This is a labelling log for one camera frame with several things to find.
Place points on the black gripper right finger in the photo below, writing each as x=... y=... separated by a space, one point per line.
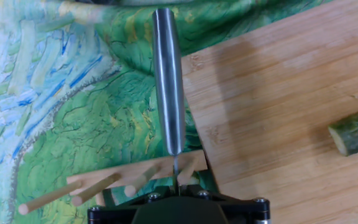
x=247 y=214

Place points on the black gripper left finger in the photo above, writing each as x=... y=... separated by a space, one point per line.
x=110 y=214

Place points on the steel cleaver knife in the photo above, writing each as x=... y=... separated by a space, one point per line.
x=168 y=81

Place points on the green cucumber chunk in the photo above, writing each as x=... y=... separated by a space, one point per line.
x=356 y=130

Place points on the wooden peg rack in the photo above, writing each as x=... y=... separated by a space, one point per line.
x=129 y=172

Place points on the painted landscape tablecloth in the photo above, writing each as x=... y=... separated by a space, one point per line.
x=57 y=109

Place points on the bamboo cutting board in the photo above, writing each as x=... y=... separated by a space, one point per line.
x=275 y=93

